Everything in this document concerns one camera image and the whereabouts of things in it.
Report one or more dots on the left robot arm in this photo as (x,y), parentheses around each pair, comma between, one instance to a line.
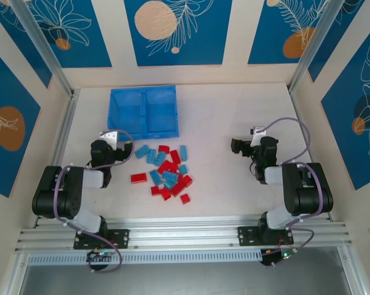
(65,190)

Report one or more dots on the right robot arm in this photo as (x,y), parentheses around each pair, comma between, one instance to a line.
(305,190)

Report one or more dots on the blue two-compartment plastic bin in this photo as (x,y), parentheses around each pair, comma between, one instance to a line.
(126,107)

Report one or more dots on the grey metal panel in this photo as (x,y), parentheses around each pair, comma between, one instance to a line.
(185,279)

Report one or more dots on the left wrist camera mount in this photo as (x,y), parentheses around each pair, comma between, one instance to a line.
(108,136)

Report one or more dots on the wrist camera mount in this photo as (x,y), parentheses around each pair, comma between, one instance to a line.
(108,136)
(258,130)

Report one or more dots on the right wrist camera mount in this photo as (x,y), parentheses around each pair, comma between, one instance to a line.
(258,130)

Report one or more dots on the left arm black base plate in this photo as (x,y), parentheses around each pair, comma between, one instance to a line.
(122,238)

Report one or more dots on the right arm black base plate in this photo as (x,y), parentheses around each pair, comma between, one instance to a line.
(246,235)

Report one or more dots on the aluminium mounting rail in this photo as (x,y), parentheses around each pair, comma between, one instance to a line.
(185,233)

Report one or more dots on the aluminium frame post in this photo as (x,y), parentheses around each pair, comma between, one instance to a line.
(43,46)
(320,40)

